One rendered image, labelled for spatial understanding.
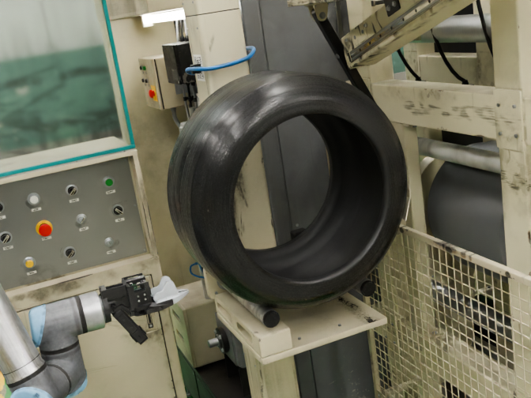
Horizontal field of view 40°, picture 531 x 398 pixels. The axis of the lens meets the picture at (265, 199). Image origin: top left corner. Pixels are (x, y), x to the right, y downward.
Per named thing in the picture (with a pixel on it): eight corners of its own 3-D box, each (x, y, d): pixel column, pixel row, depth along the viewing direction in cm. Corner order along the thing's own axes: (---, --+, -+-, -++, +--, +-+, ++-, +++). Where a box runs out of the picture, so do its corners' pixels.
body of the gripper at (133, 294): (152, 281, 172) (101, 294, 168) (157, 313, 174) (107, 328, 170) (144, 271, 179) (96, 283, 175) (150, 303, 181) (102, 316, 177)
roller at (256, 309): (220, 288, 213) (217, 274, 212) (234, 284, 214) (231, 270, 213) (265, 330, 181) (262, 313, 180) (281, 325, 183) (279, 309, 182)
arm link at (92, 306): (89, 338, 168) (83, 323, 177) (110, 332, 170) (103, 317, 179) (82, 302, 166) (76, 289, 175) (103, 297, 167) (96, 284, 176)
